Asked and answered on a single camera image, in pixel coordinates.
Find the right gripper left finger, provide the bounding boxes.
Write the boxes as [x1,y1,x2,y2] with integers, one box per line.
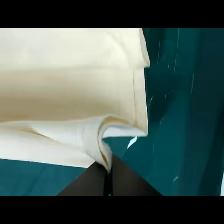
[56,161,110,197]

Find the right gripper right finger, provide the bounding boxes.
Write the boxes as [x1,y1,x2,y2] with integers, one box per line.
[109,153,164,197]

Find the cream T-shirt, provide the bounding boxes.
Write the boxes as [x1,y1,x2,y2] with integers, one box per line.
[0,28,151,175]

